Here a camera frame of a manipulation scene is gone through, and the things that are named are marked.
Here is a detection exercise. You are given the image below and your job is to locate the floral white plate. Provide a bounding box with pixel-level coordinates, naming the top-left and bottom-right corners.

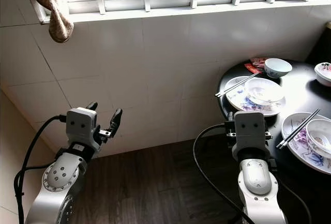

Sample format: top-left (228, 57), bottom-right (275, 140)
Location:
top-left (281, 112), bottom-right (331, 175)
top-left (225, 76), bottom-right (287, 117)

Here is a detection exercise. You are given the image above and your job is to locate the bright red sauce packet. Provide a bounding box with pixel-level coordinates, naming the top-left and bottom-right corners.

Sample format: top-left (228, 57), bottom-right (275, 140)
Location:
top-left (244, 63), bottom-right (259, 74)

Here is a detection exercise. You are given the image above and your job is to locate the red patterned packet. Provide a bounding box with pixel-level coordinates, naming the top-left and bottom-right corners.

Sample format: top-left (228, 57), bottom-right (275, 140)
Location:
top-left (250, 57), bottom-right (267, 69)

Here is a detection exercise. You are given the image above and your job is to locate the small blue-patterned white bowl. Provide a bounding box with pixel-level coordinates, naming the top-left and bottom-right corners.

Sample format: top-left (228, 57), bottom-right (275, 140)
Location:
top-left (264, 57), bottom-right (293, 79)

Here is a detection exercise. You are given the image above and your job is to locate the round black table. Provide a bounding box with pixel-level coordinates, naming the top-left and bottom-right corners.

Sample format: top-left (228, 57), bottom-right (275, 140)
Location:
top-left (217, 59), bottom-right (331, 178)

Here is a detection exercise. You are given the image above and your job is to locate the brown knotted curtain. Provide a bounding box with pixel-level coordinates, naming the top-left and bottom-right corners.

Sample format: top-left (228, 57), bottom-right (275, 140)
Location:
top-left (31, 0), bottom-right (76, 43)

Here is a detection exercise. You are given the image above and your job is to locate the pink floral white bowl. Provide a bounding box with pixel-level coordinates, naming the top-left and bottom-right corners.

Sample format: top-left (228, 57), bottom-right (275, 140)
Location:
top-left (314, 62), bottom-right (331, 87)

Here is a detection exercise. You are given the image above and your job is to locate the dark cabinet with white countertop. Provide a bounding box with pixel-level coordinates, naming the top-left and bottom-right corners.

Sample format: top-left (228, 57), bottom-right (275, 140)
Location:
top-left (307, 21), bottom-right (331, 64)

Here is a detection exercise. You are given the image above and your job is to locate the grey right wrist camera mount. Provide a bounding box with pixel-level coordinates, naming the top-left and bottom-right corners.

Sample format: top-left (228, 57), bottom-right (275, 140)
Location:
top-left (233, 111), bottom-right (270, 150)

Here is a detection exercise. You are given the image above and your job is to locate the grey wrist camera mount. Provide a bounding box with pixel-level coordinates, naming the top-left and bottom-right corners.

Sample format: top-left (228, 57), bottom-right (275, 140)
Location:
top-left (66, 107), bottom-right (100, 145)
top-left (233, 111), bottom-right (270, 150)

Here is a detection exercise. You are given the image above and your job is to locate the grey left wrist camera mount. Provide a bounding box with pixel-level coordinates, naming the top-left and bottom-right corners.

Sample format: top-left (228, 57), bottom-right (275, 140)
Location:
top-left (66, 107), bottom-right (100, 145)

